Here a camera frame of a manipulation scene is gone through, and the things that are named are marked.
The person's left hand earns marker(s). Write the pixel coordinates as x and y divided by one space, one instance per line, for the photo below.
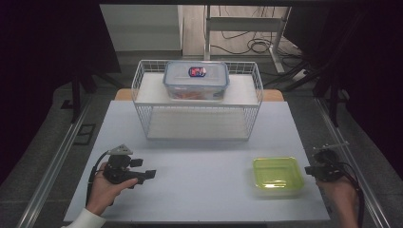
103 193

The white power strip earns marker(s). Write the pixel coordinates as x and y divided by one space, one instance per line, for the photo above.
300 75

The black metal stand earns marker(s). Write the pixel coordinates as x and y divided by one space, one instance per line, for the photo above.
332 101
76 95

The silver metal rail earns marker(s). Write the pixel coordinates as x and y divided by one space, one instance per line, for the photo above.
52 164
351 136

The person's right hand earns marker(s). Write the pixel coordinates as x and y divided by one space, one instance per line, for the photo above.
345 199

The clear blue-rimmed food container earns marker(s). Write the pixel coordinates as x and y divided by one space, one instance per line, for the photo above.
196 80

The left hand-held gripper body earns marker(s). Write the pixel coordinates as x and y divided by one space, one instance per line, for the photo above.
118 166

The green-lidded food container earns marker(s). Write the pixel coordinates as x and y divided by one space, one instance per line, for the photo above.
278 174

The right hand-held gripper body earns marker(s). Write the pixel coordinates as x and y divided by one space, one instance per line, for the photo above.
329 164

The white metal desk frame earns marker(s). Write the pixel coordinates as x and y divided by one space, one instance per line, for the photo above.
244 23

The wooden table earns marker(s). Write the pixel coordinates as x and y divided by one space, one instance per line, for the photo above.
123 94

